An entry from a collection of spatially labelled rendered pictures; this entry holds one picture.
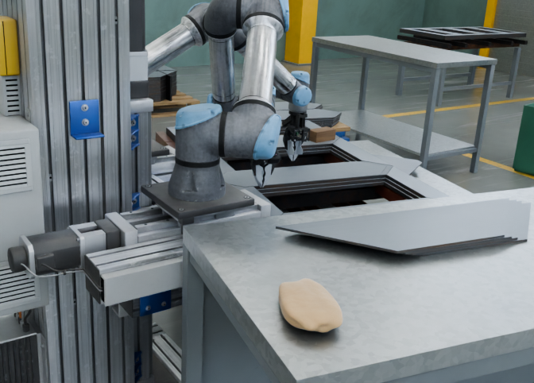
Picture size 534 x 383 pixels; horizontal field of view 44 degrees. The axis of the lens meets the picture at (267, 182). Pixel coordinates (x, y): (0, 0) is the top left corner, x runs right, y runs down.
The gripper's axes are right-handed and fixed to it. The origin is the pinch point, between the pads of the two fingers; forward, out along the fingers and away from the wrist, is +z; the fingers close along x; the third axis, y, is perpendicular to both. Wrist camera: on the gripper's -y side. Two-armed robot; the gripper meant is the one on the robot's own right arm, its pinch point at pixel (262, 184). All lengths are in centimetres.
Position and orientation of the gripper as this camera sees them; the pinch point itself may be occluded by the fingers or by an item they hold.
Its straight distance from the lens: 235.5
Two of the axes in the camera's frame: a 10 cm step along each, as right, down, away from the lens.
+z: -0.5, 9.4, 3.2
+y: -3.9, -3.2, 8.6
